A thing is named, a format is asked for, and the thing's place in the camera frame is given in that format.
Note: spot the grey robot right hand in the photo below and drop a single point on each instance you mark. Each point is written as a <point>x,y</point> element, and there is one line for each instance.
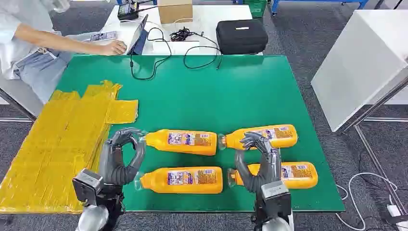
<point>269,172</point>

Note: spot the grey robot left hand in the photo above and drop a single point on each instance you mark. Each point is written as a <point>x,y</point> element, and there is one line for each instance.
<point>111,172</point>

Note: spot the orange drink bottle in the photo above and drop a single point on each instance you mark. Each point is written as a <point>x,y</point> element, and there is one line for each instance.
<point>181,142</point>
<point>283,135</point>
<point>181,180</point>
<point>299,175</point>

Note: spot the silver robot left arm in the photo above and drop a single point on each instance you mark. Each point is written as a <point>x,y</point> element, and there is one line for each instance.
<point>92,218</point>

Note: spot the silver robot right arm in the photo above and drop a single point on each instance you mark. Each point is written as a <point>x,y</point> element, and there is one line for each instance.
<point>277,224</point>

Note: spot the yellow plastic sheet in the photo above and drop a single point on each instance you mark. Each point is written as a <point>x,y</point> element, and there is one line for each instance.
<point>57,143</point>

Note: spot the green table mat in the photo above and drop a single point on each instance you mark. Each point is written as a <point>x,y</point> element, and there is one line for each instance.
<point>207,95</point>

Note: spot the metal panel stand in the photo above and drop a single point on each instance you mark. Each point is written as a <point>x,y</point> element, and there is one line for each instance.
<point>376,159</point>

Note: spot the person's hand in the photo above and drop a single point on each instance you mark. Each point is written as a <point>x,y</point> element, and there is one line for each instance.
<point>115,47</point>

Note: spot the white power adapter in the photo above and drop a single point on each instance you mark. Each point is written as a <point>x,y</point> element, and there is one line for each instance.
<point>393,210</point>

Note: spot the grey laptop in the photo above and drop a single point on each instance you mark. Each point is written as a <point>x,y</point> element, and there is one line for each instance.
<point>138,38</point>

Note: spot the white panel board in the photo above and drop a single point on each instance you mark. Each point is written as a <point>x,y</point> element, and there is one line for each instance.
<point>360,70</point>

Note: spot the black carrying case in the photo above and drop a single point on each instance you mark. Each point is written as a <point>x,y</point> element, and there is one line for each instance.
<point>241,36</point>

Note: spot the black power strip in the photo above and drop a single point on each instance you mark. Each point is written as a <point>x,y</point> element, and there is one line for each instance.
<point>400,220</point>

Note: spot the flat white box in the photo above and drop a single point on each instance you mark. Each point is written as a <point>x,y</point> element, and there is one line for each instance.
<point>175,47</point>

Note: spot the person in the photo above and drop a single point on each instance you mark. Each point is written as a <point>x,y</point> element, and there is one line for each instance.
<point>19,47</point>

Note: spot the black handheld device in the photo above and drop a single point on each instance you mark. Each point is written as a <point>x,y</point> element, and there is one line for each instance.
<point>127,11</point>

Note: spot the green plastic crate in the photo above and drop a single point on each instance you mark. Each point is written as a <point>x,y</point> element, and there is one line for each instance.
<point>255,7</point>

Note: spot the white table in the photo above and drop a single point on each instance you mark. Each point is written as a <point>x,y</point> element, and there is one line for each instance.
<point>210,16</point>

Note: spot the brown cardboard box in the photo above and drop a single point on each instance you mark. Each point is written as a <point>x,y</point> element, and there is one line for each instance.
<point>175,12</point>

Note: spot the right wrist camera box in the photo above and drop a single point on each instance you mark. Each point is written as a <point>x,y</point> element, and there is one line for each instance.
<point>275,194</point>

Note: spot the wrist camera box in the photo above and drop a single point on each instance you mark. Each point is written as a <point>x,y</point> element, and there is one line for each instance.
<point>275,194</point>
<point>87,183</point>

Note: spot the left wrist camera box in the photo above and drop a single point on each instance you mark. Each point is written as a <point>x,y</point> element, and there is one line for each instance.
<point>87,183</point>

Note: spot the blue metal frame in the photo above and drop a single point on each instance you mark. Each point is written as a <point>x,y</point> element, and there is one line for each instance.
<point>318,1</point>

